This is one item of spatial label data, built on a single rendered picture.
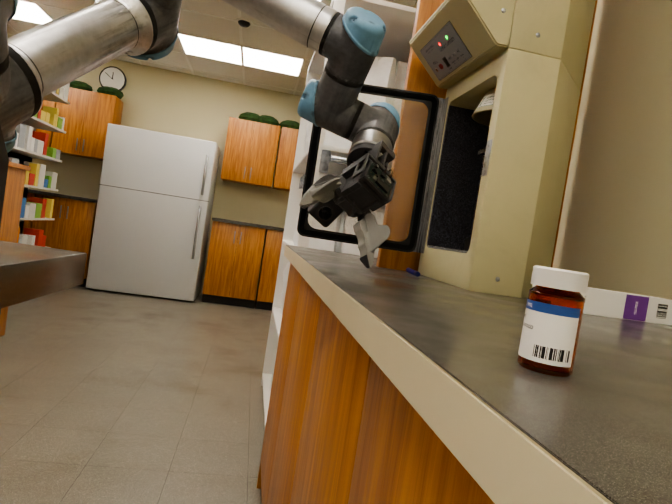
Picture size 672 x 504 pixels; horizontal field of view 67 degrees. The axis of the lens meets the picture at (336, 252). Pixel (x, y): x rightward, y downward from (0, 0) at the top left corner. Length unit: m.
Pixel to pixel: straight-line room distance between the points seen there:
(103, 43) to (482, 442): 0.84
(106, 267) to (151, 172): 1.13
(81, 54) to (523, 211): 0.82
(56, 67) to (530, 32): 0.83
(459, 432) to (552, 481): 0.08
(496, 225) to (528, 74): 0.30
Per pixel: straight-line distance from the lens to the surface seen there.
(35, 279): 0.59
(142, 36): 1.04
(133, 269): 5.98
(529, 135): 1.08
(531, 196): 1.08
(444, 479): 0.39
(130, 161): 5.99
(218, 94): 6.69
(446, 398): 0.32
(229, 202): 6.50
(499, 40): 1.09
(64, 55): 0.90
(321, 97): 0.96
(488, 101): 1.18
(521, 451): 0.24
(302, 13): 0.93
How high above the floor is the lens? 1.01
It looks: 2 degrees down
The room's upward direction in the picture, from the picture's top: 9 degrees clockwise
